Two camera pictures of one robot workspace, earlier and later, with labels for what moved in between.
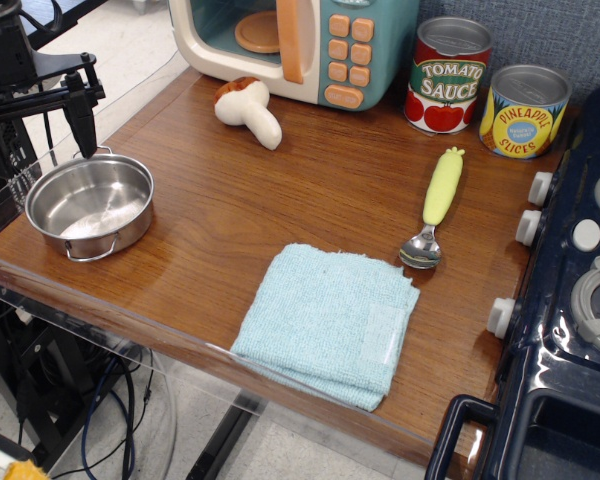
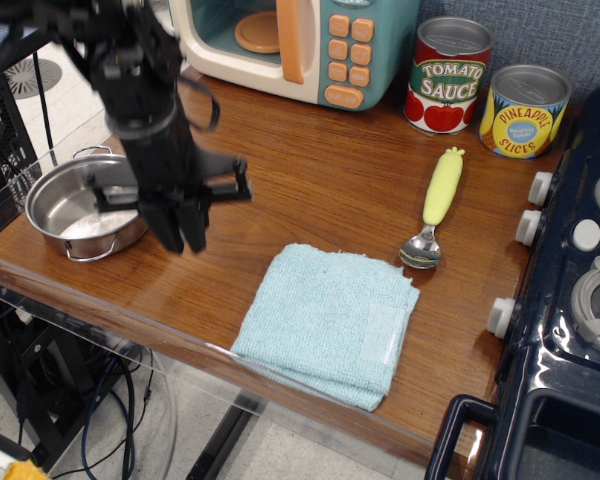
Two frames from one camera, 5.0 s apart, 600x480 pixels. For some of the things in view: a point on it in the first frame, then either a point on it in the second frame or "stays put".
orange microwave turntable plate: [259, 31] stays put
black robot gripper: [62, 79] -> [170, 177]
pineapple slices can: [523, 111] stays put
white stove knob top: [540, 187] stays put
